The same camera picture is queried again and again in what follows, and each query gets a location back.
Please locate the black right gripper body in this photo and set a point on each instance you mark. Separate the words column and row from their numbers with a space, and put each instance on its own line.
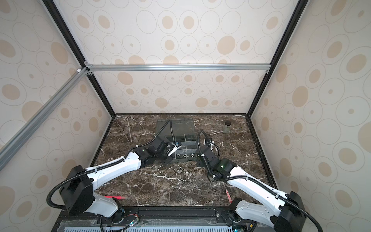
column 198, row 163

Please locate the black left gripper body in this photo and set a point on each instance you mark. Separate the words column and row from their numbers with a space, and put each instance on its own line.
column 163, row 155

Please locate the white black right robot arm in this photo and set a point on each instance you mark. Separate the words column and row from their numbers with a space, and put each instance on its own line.
column 284, row 212

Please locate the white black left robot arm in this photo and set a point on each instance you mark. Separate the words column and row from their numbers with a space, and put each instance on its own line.
column 77, row 193

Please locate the pile of nuts and screws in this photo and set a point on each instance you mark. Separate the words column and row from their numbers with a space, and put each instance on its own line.
column 185, row 172

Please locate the clear plastic organizer box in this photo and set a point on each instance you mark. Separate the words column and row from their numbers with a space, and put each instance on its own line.
column 181, row 138

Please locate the small glass jar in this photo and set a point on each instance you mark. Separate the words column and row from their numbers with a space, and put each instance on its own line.
column 227, row 126

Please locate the pink marker pen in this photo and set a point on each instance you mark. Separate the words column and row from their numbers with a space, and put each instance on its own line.
column 117, row 197

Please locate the black base frame rail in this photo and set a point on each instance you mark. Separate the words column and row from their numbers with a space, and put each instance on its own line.
column 161, row 219

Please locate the horizontal aluminium rail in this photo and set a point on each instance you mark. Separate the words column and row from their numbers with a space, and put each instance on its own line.
column 179, row 67

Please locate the diagonal aluminium rail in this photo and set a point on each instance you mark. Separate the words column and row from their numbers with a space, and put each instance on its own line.
column 23, row 135

